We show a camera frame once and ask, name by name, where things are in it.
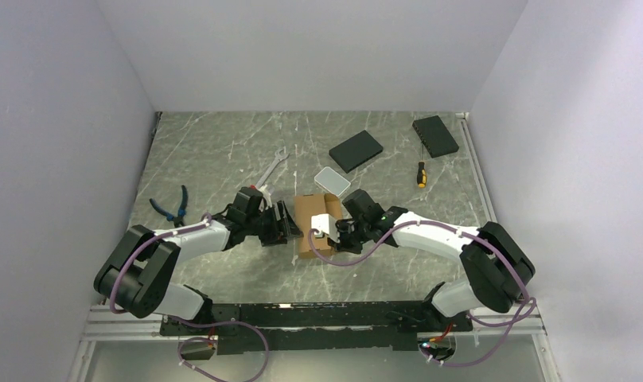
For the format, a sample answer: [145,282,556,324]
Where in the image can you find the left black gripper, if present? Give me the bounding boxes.
[245,201,303,247]

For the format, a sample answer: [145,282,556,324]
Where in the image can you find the brown cardboard box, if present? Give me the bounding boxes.
[294,193,342,260]

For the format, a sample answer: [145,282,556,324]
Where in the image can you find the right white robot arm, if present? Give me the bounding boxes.
[328,189,536,330]

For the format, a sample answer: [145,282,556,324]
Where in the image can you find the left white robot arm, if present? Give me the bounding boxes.
[94,187,302,334]

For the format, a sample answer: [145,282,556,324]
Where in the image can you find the silver open-end wrench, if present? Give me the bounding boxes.
[254,147,289,189]

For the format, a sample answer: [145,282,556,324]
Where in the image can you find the yellow black screwdriver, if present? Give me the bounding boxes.
[416,143,427,189]

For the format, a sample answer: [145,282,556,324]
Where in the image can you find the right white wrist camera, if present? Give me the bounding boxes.
[310,213,339,243]

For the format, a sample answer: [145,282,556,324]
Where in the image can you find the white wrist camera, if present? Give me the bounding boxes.
[251,184,274,211]
[310,213,339,243]

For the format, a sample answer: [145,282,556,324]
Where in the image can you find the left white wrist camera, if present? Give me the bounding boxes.
[251,184,274,211]

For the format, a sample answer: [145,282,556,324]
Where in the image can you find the black flat network switch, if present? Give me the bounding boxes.
[329,130,384,173]

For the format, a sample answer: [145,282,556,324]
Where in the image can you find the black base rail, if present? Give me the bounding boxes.
[160,301,473,355]

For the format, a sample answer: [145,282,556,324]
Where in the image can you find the blue handled pliers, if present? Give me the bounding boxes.
[149,184,189,228]

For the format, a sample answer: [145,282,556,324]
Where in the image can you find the black ported switch box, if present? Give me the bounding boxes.
[412,115,459,158]

